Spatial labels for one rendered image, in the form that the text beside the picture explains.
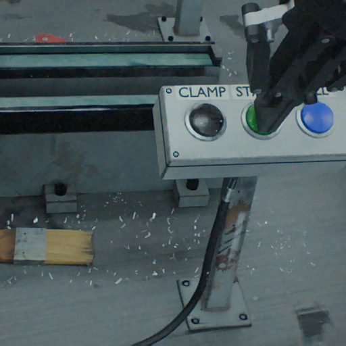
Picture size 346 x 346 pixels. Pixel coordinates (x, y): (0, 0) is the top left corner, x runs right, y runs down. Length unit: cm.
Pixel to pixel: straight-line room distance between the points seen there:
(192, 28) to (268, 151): 63
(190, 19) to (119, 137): 39
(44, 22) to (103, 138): 42
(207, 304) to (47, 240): 20
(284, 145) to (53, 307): 32
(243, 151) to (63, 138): 31
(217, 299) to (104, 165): 22
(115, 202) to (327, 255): 26
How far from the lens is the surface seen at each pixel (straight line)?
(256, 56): 58
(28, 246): 95
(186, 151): 70
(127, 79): 105
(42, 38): 127
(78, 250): 95
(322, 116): 74
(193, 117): 71
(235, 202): 80
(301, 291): 96
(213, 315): 90
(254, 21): 56
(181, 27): 132
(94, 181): 101
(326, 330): 93
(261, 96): 67
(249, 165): 73
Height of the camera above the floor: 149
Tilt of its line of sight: 40 degrees down
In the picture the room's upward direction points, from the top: 8 degrees clockwise
